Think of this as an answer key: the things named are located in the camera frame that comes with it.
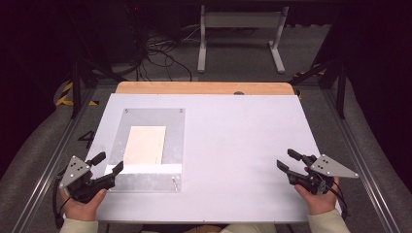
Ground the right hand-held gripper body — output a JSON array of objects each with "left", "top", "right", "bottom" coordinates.
[{"left": 286, "top": 153, "right": 360, "bottom": 196}]

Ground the clear acrylic photo frame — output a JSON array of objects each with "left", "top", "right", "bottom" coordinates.
[{"left": 106, "top": 108, "right": 187, "bottom": 193}]

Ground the yellow black floor tape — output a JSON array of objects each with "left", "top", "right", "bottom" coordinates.
[
  {"left": 292, "top": 68, "right": 326, "bottom": 101},
  {"left": 55, "top": 81, "right": 100, "bottom": 107}
]

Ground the painting print card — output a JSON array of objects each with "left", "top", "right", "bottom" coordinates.
[{"left": 122, "top": 125, "right": 167, "bottom": 166}]

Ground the white board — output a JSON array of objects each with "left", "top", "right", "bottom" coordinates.
[{"left": 62, "top": 93, "right": 343, "bottom": 224}]

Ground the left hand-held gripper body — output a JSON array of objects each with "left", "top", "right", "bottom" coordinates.
[{"left": 57, "top": 154, "right": 117, "bottom": 205}]

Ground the tangle of black floor cables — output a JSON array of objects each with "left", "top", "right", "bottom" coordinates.
[{"left": 129, "top": 23, "right": 202, "bottom": 82}]

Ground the aluminium rail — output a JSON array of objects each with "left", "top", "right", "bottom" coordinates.
[
  {"left": 319, "top": 86, "right": 401, "bottom": 233},
  {"left": 11, "top": 86, "right": 98, "bottom": 233}
]

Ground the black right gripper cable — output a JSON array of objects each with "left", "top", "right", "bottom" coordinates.
[{"left": 326, "top": 181, "right": 350, "bottom": 221}]

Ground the black metal stand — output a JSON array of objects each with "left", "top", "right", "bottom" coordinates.
[
  {"left": 290, "top": 59, "right": 350, "bottom": 120},
  {"left": 69, "top": 48, "right": 128, "bottom": 119}
]

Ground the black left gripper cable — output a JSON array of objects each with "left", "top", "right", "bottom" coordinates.
[{"left": 51, "top": 174, "right": 66, "bottom": 229}]

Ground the person's right hand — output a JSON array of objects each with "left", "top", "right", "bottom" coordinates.
[{"left": 293, "top": 176, "right": 341, "bottom": 216}]

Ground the person's left hand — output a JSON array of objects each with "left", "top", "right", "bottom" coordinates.
[{"left": 59, "top": 187, "right": 108, "bottom": 222}]

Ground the wooden table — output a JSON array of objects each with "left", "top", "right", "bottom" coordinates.
[{"left": 115, "top": 81, "right": 295, "bottom": 96}]

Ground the white metal stand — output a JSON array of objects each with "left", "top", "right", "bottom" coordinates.
[{"left": 196, "top": 4, "right": 291, "bottom": 75}]

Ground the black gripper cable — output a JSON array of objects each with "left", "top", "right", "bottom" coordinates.
[
  {"left": 51, "top": 174, "right": 66, "bottom": 229},
  {"left": 326, "top": 181, "right": 350, "bottom": 221}
]

